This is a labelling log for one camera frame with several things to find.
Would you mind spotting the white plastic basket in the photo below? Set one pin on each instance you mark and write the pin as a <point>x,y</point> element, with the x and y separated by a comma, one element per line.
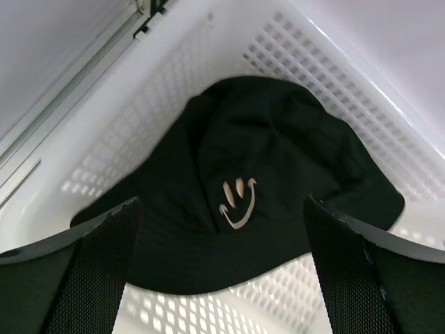
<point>188,46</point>

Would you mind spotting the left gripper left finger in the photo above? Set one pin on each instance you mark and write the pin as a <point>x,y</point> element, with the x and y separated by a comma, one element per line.
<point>71,282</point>

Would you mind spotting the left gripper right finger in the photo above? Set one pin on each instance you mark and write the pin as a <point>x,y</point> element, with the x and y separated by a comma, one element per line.
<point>371,280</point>

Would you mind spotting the black smiley bucket hat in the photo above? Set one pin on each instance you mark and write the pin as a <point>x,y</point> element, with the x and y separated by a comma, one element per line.
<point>223,190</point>

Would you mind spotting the left aluminium corner post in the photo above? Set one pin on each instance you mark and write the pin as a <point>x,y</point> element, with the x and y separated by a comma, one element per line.
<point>52,53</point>

